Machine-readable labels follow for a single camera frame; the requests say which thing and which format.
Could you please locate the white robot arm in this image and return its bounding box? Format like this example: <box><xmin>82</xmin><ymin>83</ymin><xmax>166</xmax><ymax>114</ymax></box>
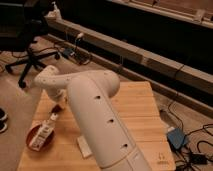
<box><xmin>34</xmin><ymin>65</ymin><xmax>152</xmax><ymax>171</ymax></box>

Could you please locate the black office chair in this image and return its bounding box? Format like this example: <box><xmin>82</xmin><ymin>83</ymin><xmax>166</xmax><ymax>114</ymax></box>
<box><xmin>0</xmin><ymin>0</ymin><xmax>59</xmax><ymax>88</ymax></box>

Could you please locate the white sponge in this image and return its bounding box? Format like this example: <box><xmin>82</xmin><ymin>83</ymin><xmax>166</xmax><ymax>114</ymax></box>
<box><xmin>77</xmin><ymin>136</ymin><xmax>92</xmax><ymax>158</ymax></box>

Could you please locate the red bowl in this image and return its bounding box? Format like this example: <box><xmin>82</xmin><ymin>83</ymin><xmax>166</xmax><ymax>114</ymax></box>
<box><xmin>25</xmin><ymin>125</ymin><xmax>55</xmax><ymax>151</ymax></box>

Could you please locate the white spray bottle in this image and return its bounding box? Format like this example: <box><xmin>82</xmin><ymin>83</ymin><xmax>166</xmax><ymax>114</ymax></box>
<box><xmin>47</xmin><ymin>2</ymin><xmax>62</xmax><ymax>20</ymax></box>

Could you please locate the white labelled bottle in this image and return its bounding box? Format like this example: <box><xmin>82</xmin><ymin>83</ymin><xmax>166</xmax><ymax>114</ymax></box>
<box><xmin>29</xmin><ymin>113</ymin><xmax>58</xmax><ymax>151</ymax></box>

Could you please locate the black and white shoe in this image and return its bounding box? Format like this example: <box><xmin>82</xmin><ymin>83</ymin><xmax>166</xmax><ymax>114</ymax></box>
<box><xmin>0</xmin><ymin>108</ymin><xmax>8</xmax><ymax>133</ymax></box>

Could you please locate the blue box on floor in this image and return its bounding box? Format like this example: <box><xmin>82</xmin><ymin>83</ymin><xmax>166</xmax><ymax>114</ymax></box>
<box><xmin>167</xmin><ymin>128</ymin><xmax>189</xmax><ymax>150</ymax></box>

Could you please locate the power strip with plugs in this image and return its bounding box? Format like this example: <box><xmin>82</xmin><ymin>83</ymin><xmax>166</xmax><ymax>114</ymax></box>
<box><xmin>61</xmin><ymin>32</ymin><xmax>92</xmax><ymax>65</ymax></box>

